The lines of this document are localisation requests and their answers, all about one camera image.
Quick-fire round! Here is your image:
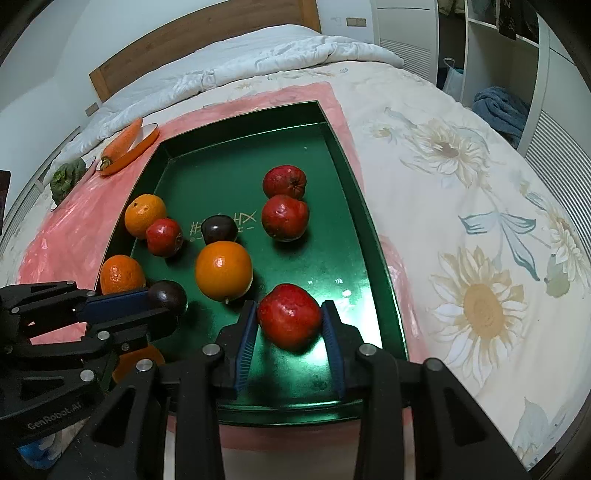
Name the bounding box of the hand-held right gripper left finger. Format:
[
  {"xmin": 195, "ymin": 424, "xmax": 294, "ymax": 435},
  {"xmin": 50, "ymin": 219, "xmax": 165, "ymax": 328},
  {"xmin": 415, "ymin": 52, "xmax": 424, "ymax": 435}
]
[{"xmin": 48, "ymin": 300, "xmax": 260, "ymax": 480}]

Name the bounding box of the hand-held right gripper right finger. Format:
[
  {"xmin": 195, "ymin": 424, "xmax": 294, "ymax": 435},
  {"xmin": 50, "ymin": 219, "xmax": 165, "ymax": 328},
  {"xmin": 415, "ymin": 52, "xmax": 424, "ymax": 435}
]
[{"xmin": 321, "ymin": 300, "xmax": 530, "ymax": 480}]

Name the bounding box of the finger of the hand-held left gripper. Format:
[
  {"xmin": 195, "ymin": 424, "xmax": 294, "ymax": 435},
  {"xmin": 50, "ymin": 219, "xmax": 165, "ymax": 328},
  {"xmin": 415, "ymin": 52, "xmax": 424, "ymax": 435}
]
[
  {"xmin": 0, "ymin": 280, "xmax": 154, "ymax": 346},
  {"xmin": 84, "ymin": 308, "xmax": 182, "ymax": 356}
]

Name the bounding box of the orange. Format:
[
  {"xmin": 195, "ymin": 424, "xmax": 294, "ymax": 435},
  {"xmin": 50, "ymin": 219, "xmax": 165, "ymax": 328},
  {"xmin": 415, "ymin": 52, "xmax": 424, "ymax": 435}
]
[
  {"xmin": 112, "ymin": 344, "xmax": 166, "ymax": 385},
  {"xmin": 194, "ymin": 241, "xmax": 254, "ymax": 302},
  {"xmin": 124, "ymin": 194, "xmax": 168, "ymax": 239},
  {"xmin": 100, "ymin": 255, "xmax": 147, "ymax": 296}
]

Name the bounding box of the dark purple plum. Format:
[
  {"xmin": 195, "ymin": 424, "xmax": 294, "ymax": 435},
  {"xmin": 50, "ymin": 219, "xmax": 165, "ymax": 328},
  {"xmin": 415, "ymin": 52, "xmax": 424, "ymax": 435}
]
[
  {"xmin": 148, "ymin": 280, "xmax": 188, "ymax": 317},
  {"xmin": 201, "ymin": 215, "xmax": 240, "ymax": 246}
]

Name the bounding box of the red apple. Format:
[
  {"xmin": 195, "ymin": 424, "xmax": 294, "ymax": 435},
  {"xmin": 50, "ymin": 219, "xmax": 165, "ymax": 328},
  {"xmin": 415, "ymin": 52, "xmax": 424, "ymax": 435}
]
[
  {"xmin": 261, "ymin": 195, "xmax": 310, "ymax": 242},
  {"xmin": 146, "ymin": 218, "xmax": 184, "ymax": 258},
  {"xmin": 262, "ymin": 165, "xmax": 308, "ymax": 200},
  {"xmin": 257, "ymin": 284, "xmax": 322, "ymax": 352}
]

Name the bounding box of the green cardboard box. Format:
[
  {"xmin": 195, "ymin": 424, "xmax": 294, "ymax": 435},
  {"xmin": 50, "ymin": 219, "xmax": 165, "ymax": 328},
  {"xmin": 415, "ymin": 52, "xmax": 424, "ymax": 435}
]
[{"xmin": 99, "ymin": 100, "xmax": 410, "ymax": 413}]

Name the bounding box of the pink plastic sheet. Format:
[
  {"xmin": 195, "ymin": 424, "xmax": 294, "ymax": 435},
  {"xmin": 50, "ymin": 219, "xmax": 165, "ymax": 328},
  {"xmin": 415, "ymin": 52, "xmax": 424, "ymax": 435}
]
[{"xmin": 16, "ymin": 80, "xmax": 417, "ymax": 452}]

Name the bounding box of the green bok choy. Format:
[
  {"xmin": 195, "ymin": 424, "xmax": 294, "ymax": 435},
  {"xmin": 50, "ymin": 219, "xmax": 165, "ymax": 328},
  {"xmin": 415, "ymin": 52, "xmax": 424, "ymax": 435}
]
[{"xmin": 50, "ymin": 159, "xmax": 88, "ymax": 206}]

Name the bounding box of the orange rimmed plate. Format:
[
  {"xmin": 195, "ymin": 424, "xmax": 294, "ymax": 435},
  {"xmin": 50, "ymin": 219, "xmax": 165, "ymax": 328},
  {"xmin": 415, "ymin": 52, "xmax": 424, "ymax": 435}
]
[{"xmin": 97, "ymin": 124, "xmax": 161, "ymax": 176}]

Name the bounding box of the carrot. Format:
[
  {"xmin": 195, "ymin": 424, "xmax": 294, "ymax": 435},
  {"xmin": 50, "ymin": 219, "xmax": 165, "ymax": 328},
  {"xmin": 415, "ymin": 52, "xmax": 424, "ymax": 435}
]
[{"xmin": 100, "ymin": 117, "xmax": 144, "ymax": 171}]

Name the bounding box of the white duvet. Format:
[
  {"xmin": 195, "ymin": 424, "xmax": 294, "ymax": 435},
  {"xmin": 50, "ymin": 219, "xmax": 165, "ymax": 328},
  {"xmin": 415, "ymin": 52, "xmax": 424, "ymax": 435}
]
[{"xmin": 44, "ymin": 24, "xmax": 405, "ymax": 182}]

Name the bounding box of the wooden headboard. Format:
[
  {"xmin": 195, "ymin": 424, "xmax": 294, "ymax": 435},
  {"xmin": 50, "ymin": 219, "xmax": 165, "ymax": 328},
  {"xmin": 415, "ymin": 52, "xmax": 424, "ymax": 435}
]
[{"xmin": 89, "ymin": 0, "xmax": 323, "ymax": 103}]

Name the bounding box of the blue towel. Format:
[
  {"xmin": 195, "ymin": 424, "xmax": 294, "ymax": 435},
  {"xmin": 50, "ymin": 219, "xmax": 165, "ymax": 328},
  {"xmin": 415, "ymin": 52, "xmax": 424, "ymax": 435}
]
[{"xmin": 472, "ymin": 86, "xmax": 531, "ymax": 149}]

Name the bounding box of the white bag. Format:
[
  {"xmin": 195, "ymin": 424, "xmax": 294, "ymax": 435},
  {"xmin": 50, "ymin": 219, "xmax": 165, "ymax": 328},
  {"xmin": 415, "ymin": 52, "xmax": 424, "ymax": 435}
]
[{"xmin": 441, "ymin": 57, "xmax": 465, "ymax": 100}]

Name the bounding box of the white slatted vent cover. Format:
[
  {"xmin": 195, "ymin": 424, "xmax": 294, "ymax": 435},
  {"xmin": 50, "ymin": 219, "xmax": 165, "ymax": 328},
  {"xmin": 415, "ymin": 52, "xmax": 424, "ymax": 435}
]
[{"xmin": 524, "ymin": 109, "xmax": 591, "ymax": 219}]

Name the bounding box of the white wardrobe door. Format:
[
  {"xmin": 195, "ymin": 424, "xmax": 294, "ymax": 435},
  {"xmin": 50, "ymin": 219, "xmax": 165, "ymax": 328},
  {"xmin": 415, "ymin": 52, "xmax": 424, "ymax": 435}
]
[{"xmin": 372, "ymin": 0, "xmax": 439, "ymax": 86}]

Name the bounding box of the white open shelf unit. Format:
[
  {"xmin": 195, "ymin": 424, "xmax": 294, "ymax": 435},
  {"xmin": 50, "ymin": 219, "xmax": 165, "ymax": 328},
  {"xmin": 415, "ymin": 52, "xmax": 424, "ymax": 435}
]
[{"xmin": 462, "ymin": 0, "xmax": 570, "ymax": 158}]

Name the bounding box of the dark hanging garment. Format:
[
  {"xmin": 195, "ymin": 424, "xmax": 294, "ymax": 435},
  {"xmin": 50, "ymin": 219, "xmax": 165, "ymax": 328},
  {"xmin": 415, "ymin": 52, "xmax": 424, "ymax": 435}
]
[{"xmin": 496, "ymin": 0, "xmax": 542, "ymax": 43}]

